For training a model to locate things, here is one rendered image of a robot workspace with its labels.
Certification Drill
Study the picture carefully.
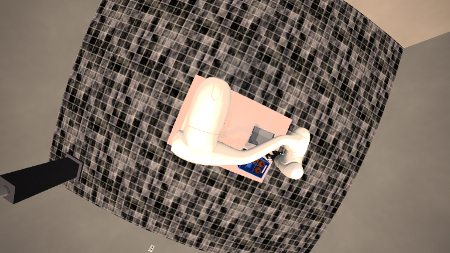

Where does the blue divided crate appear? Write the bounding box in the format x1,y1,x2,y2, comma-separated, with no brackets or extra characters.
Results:
237,160,270,179

